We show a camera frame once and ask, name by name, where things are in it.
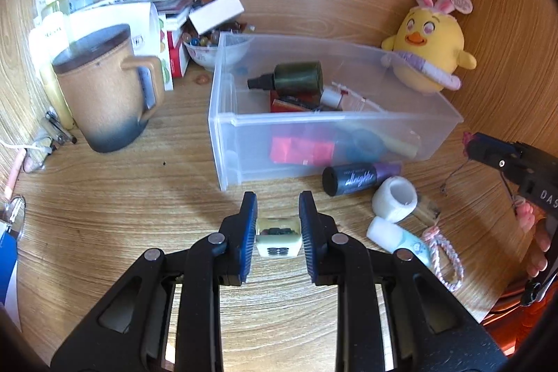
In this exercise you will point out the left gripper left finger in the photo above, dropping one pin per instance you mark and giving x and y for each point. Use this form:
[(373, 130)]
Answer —
[(128, 328)]

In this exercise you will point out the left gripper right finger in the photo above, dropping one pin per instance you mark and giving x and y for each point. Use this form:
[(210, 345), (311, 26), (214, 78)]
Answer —
[(391, 306)]

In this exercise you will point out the green small card box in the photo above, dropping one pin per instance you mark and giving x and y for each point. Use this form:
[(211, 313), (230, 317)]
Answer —
[(278, 239)]

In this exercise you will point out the pale green cream tube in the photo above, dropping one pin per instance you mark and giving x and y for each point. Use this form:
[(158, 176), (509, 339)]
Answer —
[(390, 236)]

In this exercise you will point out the black purple mascara tube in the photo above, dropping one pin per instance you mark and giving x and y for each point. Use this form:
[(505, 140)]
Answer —
[(356, 177)]

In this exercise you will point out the white tape roll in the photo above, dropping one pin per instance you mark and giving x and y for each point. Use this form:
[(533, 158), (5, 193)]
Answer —
[(395, 199)]

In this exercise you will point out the blue tape roll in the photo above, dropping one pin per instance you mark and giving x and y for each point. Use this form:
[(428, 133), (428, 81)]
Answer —
[(364, 146)]

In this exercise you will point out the red envelope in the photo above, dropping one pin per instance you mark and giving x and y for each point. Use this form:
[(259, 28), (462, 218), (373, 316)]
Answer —
[(300, 144)]

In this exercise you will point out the pink white cosmetic tube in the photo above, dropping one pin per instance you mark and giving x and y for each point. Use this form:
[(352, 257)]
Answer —
[(330, 98)]

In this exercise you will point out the dark green spray bottle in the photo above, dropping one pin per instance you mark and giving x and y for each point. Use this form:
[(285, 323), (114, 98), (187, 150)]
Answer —
[(291, 78)]

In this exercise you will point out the person's right hand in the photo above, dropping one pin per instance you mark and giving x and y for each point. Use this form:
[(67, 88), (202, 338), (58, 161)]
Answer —
[(537, 261)]

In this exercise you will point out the clear plastic storage bin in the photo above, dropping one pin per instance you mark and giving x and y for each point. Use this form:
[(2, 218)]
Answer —
[(412, 127)]

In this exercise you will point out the yellow chick plush toy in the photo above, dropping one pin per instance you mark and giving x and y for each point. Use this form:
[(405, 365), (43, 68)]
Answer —
[(431, 44)]

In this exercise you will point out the white blue badge card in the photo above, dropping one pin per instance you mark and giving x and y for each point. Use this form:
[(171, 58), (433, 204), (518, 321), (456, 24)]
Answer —
[(9, 263)]

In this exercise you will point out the brown ceramic lidded mug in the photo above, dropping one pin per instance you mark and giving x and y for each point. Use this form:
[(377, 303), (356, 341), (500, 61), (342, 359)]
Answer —
[(111, 92)]

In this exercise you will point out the bowl of beads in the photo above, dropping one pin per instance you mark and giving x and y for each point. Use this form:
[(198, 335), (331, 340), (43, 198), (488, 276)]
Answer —
[(203, 48)]

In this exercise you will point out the white small box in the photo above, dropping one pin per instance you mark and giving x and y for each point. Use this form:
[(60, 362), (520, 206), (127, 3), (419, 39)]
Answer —
[(213, 14)]

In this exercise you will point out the stack of books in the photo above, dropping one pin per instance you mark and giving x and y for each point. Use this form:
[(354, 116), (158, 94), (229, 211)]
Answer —
[(172, 15)]

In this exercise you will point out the yellow spray bottle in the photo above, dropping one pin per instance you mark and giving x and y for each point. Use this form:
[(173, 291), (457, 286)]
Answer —
[(46, 40)]

